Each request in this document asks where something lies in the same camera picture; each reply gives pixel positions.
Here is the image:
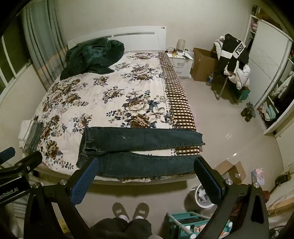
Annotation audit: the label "floral checkered blanket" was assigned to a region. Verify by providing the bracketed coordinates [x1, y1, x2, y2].
[22, 52, 205, 183]

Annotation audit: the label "white nightstand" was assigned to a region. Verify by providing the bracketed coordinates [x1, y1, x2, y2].
[166, 52, 194, 79]

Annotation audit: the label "teal bag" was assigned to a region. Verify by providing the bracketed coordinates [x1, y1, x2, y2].
[240, 88, 251, 101]

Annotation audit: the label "teal and white rack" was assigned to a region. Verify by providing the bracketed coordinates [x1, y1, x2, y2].
[165, 211, 232, 239]

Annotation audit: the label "grey folded cloth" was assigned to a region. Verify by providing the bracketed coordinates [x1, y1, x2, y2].
[25, 121, 44, 153]

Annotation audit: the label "black and white jacket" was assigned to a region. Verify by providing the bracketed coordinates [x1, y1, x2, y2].
[219, 34, 250, 74]

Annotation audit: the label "white puffer jacket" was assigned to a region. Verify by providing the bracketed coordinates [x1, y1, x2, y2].
[224, 63, 251, 90]

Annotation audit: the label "dark green quilt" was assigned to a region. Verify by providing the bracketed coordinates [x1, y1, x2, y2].
[60, 38, 125, 81]

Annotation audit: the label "large closed cardboard box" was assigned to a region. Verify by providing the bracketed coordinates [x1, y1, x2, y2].
[190, 47, 221, 82]

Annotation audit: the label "blue jeans pants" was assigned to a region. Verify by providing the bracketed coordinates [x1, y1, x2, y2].
[76, 126, 205, 179]

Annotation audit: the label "white wardrobe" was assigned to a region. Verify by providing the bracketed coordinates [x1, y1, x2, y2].
[243, 14, 294, 136]

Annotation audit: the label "green shoe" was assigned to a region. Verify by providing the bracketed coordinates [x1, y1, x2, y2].
[246, 102, 256, 118]
[241, 108, 252, 122]

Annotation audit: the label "grey green curtain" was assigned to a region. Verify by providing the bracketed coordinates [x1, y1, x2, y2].
[22, 0, 69, 91]

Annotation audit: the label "wooden chair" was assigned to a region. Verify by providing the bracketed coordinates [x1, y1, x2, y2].
[211, 44, 251, 105]

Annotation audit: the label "window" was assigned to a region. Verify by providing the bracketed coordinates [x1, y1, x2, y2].
[0, 30, 33, 92]

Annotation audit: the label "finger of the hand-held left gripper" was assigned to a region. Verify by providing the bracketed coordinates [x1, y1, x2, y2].
[0, 151, 44, 180]
[0, 147, 16, 159]

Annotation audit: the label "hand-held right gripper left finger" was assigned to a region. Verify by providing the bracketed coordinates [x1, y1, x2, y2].
[23, 157, 108, 239]

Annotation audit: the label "white trash bin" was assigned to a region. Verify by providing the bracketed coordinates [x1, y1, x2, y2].
[188, 183, 219, 210]

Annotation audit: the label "open cardboard box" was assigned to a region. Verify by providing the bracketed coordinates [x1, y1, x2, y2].
[215, 160, 247, 185]

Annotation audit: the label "person's legs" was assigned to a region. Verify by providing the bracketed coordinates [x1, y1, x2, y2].
[89, 217, 153, 239]

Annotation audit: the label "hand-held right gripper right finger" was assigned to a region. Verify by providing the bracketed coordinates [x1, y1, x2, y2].
[193, 156, 270, 239]

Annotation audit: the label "pastel tissue packet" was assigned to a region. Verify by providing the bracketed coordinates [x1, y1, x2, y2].
[250, 168, 264, 184]

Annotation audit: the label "white headboard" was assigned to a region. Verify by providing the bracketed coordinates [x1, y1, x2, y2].
[67, 26, 167, 51]

